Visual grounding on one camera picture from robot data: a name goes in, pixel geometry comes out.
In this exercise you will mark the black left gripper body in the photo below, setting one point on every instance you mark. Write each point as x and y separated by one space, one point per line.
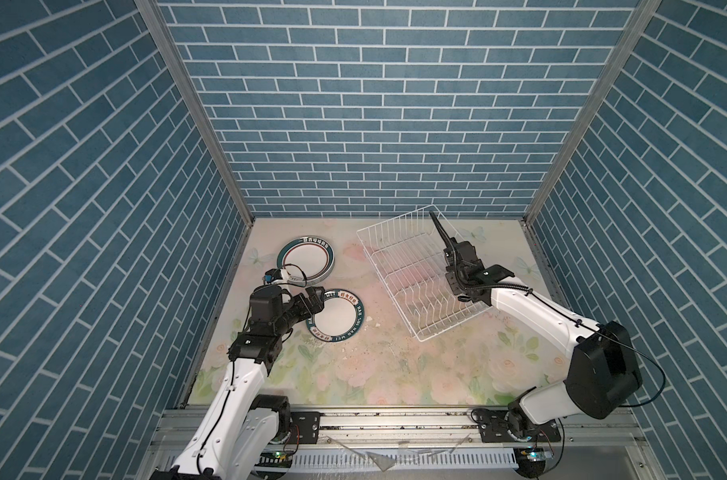
293 312

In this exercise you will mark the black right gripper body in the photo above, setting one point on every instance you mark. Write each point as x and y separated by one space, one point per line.
450 277

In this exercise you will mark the white wire dish rack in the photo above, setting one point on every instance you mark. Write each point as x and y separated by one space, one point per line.
406 253

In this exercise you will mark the dark green rim plate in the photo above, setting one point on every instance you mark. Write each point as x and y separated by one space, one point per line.
306 261

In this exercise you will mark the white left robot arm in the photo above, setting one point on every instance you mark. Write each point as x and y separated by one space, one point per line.
241 422

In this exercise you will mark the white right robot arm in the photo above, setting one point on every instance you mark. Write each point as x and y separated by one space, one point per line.
602 366

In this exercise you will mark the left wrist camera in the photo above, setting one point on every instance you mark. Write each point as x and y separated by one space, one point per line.
272 309

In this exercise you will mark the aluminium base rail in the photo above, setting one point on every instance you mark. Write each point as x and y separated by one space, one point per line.
446 426

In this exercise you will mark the aluminium right corner post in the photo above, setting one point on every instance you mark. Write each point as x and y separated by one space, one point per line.
636 25

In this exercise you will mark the aluminium corner post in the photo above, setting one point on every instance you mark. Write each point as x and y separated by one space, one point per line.
152 17
636 25

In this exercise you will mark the aluminium left corner post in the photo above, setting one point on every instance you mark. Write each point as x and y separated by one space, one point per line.
152 17

